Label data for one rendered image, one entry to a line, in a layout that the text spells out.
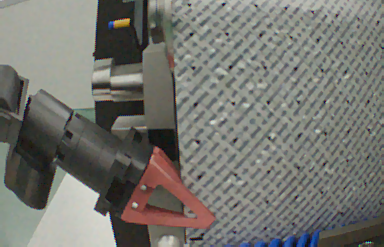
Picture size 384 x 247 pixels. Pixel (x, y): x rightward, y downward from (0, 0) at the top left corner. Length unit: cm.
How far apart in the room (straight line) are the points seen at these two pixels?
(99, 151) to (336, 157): 21
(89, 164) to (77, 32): 574
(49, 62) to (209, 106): 582
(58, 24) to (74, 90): 55
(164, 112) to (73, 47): 567
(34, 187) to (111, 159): 11
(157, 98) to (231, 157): 10
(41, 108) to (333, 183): 29
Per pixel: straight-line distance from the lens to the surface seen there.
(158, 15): 90
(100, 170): 88
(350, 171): 90
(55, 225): 141
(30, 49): 672
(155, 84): 96
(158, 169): 87
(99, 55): 122
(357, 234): 86
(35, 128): 88
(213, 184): 90
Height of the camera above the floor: 134
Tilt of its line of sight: 12 degrees down
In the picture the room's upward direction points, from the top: 3 degrees counter-clockwise
